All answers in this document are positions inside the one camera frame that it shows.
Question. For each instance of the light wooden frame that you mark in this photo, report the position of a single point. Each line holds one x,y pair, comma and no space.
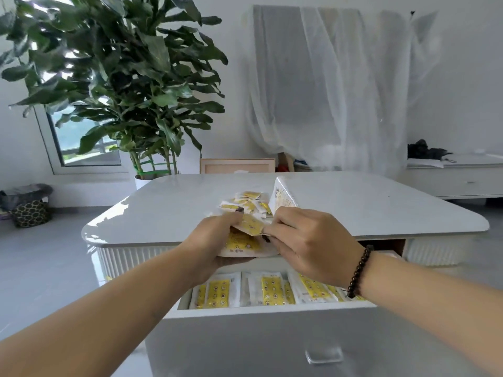
235,166

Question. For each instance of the person's left forearm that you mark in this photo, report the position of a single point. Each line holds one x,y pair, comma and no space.
98,310

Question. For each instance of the patterned basket with grey bag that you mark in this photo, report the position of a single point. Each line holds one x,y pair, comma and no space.
29,208

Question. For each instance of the person's right thumb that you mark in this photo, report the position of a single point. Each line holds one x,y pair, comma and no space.
275,238

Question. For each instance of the white drawer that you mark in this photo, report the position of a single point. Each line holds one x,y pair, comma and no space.
255,337

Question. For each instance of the person's right forearm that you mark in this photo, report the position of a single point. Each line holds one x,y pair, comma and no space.
428,298

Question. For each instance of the white low cabinet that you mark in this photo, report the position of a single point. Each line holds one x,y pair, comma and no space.
456,178

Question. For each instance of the small yellow sachet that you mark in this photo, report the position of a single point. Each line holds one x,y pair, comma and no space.
253,224

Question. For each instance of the person's right hand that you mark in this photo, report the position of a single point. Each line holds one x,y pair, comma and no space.
318,247

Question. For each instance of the white framed window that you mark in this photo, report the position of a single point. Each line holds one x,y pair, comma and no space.
72,147

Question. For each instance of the black cloth bundle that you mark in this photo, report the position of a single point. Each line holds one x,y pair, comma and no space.
424,149

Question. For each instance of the red object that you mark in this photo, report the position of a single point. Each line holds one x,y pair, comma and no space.
281,168

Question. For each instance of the white sheer dust cover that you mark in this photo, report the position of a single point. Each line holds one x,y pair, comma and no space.
334,94

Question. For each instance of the white plant pot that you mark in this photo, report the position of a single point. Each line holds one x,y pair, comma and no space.
142,181

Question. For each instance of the pile of loose yellow packets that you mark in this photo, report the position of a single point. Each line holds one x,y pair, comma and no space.
247,202

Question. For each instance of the white wrapped box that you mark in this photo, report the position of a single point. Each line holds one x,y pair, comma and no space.
285,192

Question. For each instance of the person's left thumb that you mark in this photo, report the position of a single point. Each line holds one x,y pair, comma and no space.
230,217

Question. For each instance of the large white yellow packet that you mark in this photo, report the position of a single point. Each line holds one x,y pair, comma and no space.
243,245

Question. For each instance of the white rounded table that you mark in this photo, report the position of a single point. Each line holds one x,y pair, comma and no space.
165,208

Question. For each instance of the row of packets in drawer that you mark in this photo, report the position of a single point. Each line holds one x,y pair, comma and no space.
271,288

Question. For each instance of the person's left hand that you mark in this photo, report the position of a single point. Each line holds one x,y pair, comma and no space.
204,239

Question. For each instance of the large green leafy plant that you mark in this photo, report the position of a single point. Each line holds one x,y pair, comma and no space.
118,70

